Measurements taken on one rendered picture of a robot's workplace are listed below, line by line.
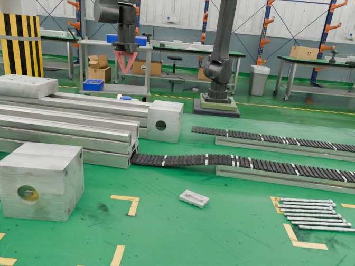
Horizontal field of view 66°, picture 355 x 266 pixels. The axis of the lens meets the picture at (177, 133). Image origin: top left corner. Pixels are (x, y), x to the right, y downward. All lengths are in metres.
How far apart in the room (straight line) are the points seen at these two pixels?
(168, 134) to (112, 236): 0.40
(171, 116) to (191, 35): 7.51
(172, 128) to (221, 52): 0.50
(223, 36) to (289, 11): 7.53
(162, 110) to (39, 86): 0.36
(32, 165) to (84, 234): 0.13
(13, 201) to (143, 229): 0.21
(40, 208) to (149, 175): 0.23
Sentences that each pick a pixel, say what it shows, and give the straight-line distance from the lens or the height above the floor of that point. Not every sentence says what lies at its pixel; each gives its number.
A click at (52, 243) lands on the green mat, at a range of 0.46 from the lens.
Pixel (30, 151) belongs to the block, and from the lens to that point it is 0.52.
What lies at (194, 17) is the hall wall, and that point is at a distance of 8.25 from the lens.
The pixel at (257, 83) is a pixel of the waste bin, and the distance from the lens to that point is 5.71.
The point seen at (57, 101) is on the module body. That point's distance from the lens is 0.87.
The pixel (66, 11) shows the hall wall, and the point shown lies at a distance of 9.00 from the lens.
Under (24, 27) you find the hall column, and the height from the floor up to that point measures 0.97.
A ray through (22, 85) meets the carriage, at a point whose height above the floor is 0.90.
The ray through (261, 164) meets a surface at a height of 0.81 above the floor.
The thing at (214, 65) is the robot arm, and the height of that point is 0.96.
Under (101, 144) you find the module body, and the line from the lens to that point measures 0.63.
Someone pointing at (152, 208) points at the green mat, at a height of 0.78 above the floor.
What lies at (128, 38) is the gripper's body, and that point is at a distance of 0.92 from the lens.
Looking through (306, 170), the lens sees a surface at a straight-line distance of 0.69.
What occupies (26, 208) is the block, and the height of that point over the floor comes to 0.80.
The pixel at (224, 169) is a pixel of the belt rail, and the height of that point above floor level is 0.79.
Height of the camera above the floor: 1.08
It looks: 20 degrees down
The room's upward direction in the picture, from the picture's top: 5 degrees clockwise
